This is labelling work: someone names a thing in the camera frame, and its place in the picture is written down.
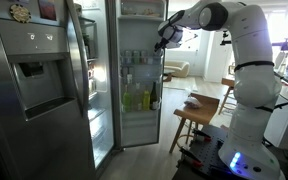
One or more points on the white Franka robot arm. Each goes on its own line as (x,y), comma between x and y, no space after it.
(254,86)

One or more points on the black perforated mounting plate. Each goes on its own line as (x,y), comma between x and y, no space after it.
(207,153)

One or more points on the dark green wine bottle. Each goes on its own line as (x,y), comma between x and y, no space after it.
(154,96)

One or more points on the red and black clamp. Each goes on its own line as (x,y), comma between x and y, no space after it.
(202,135)
(190,157)

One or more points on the red picture fridge magnet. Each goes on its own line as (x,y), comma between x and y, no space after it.
(47,9)

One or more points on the clear glass bottle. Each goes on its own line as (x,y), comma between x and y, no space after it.
(137,100)

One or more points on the yellow bottle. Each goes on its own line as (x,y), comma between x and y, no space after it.
(146,101)

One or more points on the round gold fridge magnet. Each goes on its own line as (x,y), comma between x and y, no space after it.
(19,13)

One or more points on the clear plastic bag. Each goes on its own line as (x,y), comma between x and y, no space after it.
(193,102)

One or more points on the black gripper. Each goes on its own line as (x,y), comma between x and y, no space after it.
(164,40)

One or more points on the beige sofa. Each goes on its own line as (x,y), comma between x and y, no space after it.
(179,68)

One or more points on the bright window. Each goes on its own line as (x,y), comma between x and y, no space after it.
(190,36)

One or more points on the fridge ice water dispenser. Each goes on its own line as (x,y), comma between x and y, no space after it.
(37,66)

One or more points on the stainless steel fridge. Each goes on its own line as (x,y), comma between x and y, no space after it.
(34,100)

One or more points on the white cabinet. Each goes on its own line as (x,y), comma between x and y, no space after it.
(287,126)

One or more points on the bright green bottle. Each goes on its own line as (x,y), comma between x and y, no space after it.
(126,101)

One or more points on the pale drink can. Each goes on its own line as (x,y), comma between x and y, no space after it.
(144,57)

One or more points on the grey drink can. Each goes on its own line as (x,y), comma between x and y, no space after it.
(127,57)

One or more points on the pale beige rug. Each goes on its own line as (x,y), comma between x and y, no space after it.
(180,84)

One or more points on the green drink can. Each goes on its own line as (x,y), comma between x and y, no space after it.
(136,57)

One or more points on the black camera on stand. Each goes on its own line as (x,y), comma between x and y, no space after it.
(225,37)

